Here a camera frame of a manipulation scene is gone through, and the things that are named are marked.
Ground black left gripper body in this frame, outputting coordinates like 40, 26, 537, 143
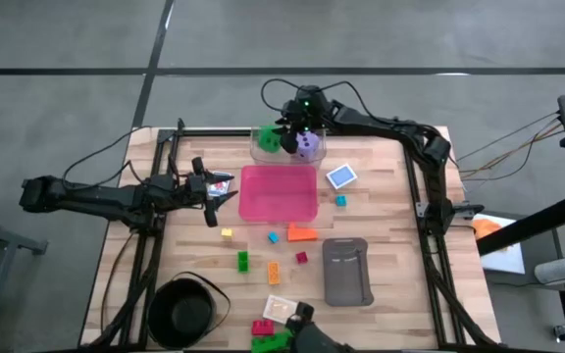
180, 156, 219, 228

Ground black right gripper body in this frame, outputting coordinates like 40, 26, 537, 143
281, 85, 335, 155

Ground red and blue card deck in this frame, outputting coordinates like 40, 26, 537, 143
206, 170, 233, 198

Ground green foam die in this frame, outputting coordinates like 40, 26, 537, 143
257, 125, 283, 153

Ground purple foam die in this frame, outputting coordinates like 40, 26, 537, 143
295, 130, 321, 160

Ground blue-backed card deck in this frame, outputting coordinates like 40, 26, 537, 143
325, 163, 359, 191

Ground orange wedge block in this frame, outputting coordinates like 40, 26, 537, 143
286, 222, 319, 243

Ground orange-backed card deck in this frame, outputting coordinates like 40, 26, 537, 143
262, 293, 299, 326

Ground red two-stud block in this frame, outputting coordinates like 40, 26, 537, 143
251, 319, 276, 337

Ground large green four-stud block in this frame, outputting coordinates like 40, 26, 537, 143
250, 330, 294, 353

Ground clear plastic bin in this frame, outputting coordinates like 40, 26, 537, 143
249, 125, 328, 166

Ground pink translucent plastic bin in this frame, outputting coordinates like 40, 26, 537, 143
237, 164, 320, 224

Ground black bowl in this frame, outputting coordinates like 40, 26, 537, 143
146, 271, 232, 350

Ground grey translucent plastic bin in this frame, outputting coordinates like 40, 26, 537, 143
322, 236, 376, 308

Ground orange cloth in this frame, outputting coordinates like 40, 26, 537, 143
472, 218, 503, 242

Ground white sheet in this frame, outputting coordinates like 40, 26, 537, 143
473, 213, 527, 276

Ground black beam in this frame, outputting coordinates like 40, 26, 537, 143
476, 192, 565, 257

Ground grey cylinder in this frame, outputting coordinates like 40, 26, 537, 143
534, 256, 565, 286

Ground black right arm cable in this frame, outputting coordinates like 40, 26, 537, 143
261, 77, 377, 119

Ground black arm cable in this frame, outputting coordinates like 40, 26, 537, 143
61, 126, 139, 185
261, 77, 377, 119

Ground black aluminium rig frame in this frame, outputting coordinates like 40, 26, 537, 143
88, 117, 502, 350

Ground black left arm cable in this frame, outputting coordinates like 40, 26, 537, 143
61, 126, 139, 185

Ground thin coloured wire bundle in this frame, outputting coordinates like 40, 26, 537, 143
456, 111, 563, 182

